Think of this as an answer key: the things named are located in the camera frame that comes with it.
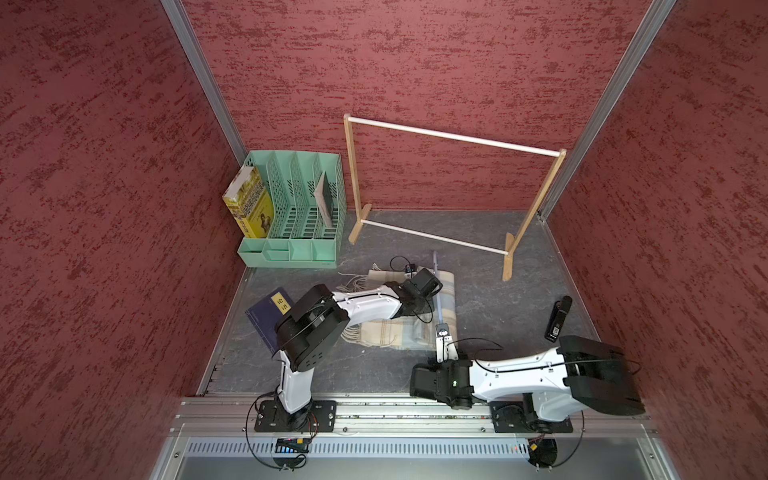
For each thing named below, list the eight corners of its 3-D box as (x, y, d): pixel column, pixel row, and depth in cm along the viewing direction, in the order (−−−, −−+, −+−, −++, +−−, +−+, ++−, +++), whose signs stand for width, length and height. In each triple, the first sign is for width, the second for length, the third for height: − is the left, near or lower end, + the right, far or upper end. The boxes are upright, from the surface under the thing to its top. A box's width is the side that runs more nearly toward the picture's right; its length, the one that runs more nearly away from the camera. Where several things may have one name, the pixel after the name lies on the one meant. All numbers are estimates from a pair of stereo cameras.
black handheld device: (541, 336, 90) (549, 329, 86) (555, 300, 98) (562, 292, 94) (552, 342, 89) (560, 335, 85) (565, 305, 97) (573, 298, 92)
